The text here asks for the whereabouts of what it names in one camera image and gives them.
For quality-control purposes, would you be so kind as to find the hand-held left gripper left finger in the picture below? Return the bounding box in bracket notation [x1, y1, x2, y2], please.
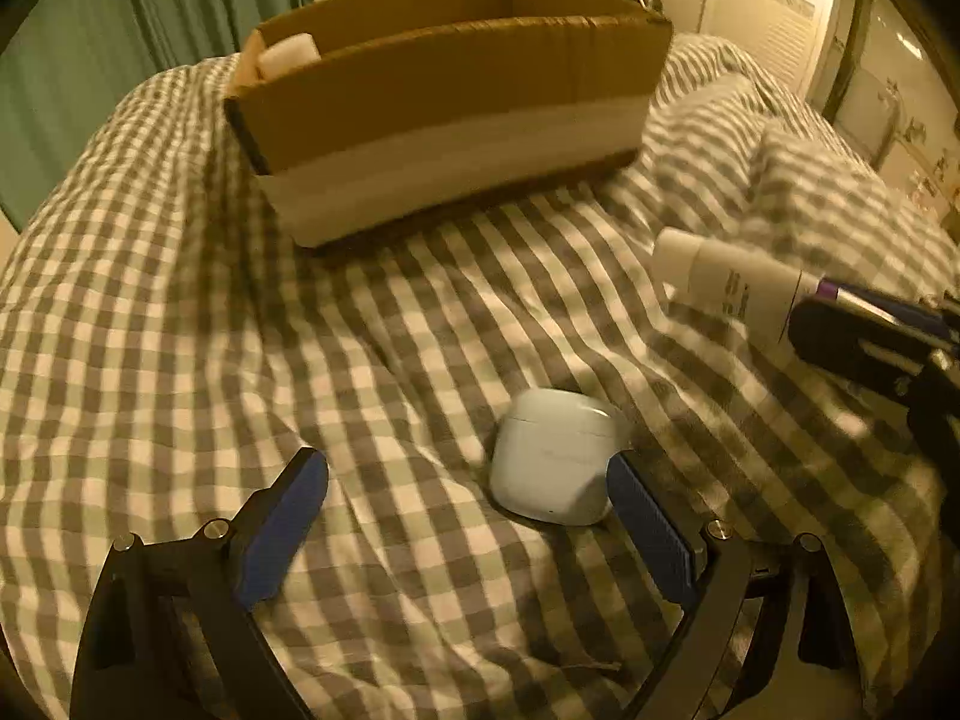
[69, 447, 330, 720]

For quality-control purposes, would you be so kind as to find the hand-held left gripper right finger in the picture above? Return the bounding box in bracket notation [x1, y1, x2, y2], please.
[605, 449, 860, 720]

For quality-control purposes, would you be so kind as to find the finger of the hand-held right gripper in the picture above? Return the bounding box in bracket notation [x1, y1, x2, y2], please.
[828, 283, 950, 335]
[787, 298, 939, 395]

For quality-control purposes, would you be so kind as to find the white earbud case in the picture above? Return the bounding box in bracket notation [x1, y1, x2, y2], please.
[488, 387, 628, 527]

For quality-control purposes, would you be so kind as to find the white cosmetic tube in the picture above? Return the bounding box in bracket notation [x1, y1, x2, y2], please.
[650, 228, 824, 351]

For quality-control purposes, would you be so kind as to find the cardboard box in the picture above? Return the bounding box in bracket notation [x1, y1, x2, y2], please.
[224, 0, 675, 249]

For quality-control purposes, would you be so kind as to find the white cylindrical device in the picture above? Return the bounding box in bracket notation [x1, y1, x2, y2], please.
[258, 33, 323, 81]

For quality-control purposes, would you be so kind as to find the grey white checked blanket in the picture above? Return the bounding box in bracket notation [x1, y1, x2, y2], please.
[0, 33, 960, 720]

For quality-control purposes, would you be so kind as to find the white louvered wardrobe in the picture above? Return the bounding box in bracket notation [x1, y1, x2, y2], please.
[700, 0, 850, 107]

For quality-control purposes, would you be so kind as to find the wide green curtain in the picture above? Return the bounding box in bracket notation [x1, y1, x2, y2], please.
[0, 0, 315, 230]

